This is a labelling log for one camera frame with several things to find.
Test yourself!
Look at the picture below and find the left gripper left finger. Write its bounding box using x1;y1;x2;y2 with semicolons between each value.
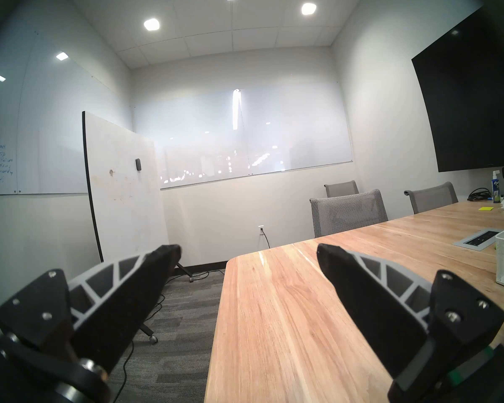
0;244;182;403

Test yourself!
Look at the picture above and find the silver table power outlet panel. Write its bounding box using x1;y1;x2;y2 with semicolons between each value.
454;229;504;251

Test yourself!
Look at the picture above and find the grey office chair with armrests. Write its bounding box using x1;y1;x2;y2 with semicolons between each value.
324;180;360;198

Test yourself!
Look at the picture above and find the wide glass wall whiteboard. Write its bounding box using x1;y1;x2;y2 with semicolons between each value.
132;81;354;190

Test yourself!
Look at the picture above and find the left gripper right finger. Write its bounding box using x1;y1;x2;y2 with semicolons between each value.
317;243;504;403

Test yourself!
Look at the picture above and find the grey mesh office chair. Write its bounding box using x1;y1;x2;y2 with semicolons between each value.
404;182;459;214
310;189;389;238

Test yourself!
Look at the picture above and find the rolling white whiteboard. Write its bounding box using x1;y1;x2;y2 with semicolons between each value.
82;111;194;344

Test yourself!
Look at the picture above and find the large black wall screen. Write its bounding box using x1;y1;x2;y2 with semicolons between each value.
412;5;504;173

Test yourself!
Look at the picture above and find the long black floor cable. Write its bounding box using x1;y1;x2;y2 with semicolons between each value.
109;270;225;403

